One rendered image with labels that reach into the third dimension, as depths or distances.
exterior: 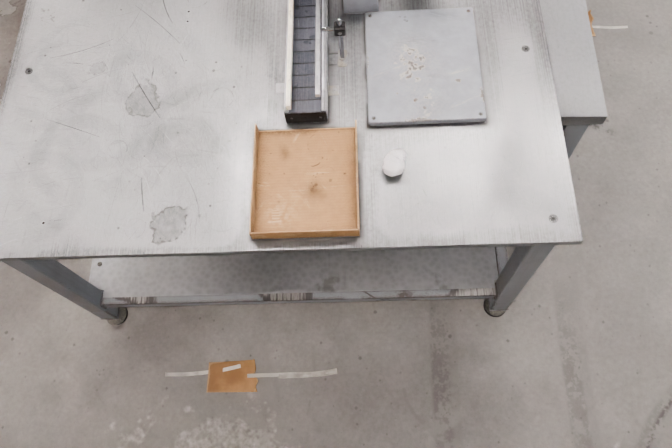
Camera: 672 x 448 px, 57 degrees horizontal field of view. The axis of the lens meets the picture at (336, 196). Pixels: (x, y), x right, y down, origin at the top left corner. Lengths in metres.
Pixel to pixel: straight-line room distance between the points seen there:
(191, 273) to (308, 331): 0.47
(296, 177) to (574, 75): 0.78
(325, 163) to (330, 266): 0.62
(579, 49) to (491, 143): 0.38
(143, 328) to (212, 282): 0.39
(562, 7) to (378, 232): 0.84
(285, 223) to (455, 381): 1.00
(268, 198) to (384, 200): 0.29
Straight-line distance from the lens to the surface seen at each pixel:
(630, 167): 2.68
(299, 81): 1.66
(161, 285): 2.22
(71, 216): 1.70
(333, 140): 1.61
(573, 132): 1.83
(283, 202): 1.55
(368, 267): 2.11
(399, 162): 1.54
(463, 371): 2.28
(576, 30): 1.88
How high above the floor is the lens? 2.23
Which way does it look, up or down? 65 degrees down
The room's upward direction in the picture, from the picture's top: 9 degrees counter-clockwise
